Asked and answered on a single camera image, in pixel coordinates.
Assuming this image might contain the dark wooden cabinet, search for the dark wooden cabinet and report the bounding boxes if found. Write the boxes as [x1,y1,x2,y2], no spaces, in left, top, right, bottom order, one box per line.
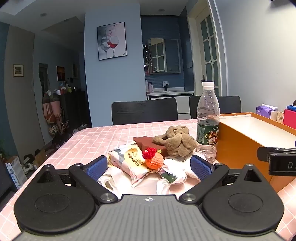
[60,89,92,130]

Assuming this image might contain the black dining chair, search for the black dining chair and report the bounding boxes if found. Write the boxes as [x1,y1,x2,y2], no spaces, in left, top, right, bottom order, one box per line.
[111,97,178,127]
[189,95,241,120]

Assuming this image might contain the brown plush toy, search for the brown plush toy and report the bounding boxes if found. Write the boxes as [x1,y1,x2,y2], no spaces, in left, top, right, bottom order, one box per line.
[153,126,198,158]

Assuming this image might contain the small dark green object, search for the small dark green object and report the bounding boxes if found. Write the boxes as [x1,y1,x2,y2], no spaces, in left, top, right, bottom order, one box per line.
[161,173,177,184]

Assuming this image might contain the wavy wall mirror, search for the wavy wall mirror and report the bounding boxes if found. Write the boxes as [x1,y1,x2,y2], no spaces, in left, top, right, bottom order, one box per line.
[38,63,51,93]

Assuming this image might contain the pink wrapped bouquets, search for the pink wrapped bouquets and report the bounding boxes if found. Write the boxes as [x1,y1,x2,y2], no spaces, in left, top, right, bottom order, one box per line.
[43,90,63,135]

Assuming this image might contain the small framed landscape picture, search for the small framed landscape picture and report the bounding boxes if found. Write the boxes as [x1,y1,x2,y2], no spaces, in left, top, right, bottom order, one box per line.
[13,64,24,77]

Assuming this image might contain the white box with round grille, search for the white box with round grille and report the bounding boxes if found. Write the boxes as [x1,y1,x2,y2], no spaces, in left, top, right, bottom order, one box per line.
[270,110,285,122]

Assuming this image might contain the pink checked tablecloth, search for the pink checked tablecloth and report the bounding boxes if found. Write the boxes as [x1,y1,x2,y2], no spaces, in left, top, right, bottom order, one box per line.
[0,119,296,241]

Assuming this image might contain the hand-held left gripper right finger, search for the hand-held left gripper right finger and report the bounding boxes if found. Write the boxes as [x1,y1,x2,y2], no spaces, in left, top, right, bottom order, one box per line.
[179,155,262,204]

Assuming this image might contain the purple tissue pack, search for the purple tissue pack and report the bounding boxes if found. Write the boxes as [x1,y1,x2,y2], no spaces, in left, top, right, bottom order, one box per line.
[256,104,278,119]

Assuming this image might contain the red gift box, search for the red gift box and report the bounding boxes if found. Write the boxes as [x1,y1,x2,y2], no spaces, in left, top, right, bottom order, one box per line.
[283,109,296,130]

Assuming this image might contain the orange cardboard box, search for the orange cardboard box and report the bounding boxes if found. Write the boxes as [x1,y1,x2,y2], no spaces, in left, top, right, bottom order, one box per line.
[215,112,296,193]

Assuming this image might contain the framed wall mirror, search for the framed wall mirror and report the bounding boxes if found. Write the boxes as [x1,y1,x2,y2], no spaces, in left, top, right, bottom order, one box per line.
[148,37,181,74]

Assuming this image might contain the white wet wipes packet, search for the white wet wipes packet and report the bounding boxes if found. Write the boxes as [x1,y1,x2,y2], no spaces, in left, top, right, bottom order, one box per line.
[107,143,158,188]

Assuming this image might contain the brown cardboard floor box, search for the brown cardboard floor box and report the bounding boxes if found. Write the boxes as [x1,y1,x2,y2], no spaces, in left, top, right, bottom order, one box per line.
[33,144,56,168]

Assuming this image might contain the clear plastic water bottle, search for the clear plastic water bottle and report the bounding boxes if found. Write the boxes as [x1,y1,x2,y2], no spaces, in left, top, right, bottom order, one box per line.
[196,81,221,164]

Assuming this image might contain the white cloth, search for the white cloth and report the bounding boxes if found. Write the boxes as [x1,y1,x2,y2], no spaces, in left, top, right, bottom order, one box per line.
[156,158,201,195]

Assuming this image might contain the red-brown sponge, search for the red-brown sponge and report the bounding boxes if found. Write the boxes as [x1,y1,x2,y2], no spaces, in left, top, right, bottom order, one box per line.
[133,136,169,156]

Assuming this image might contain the white floor carton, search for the white floor carton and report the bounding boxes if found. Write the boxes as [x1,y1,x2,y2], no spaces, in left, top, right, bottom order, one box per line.
[6,156,28,190]

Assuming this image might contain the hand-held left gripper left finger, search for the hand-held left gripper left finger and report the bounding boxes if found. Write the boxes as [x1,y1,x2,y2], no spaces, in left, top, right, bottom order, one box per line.
[35,156,118,204]

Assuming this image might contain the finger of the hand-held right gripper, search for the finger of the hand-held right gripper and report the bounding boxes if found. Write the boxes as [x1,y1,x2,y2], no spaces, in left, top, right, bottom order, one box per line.
[257,147,296,163]

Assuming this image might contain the framed wine glass picture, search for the framed wine glass picture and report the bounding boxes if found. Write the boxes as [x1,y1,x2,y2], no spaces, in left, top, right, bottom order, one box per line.
[97,22,128,61]

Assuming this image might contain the orange crochet toy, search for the orange crochet toy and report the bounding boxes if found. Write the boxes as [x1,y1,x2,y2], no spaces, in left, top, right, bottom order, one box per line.
[142,148,164,169]

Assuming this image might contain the white glazed door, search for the white glazed door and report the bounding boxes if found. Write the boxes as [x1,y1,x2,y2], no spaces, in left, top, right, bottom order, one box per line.
[187,5,228,97]

